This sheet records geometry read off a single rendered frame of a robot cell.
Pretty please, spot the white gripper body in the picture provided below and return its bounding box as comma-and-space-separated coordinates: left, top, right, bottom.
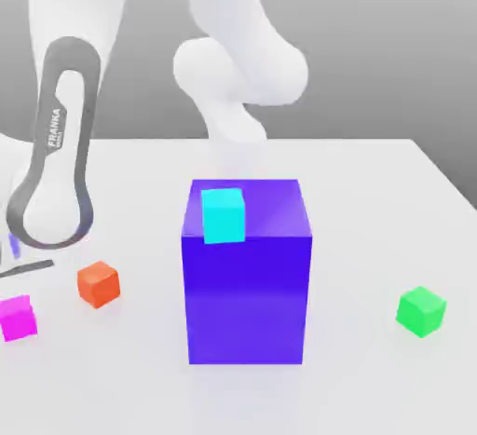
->
0, 258, 57, 297

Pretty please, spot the small magenta cube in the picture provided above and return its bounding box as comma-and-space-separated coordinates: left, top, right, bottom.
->
0, 293, 39, 344

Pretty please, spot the small orange cube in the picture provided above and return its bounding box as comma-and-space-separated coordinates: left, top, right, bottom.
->
76, 260, 122, 310

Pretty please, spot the small cyan cube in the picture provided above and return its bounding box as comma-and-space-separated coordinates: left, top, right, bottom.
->
200, 187, 247, 246

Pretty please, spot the small green cube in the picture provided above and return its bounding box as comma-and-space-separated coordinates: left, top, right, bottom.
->
395, 285, 448, 339

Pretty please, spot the large purple box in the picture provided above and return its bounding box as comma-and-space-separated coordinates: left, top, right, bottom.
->
180, 178, 313, 366

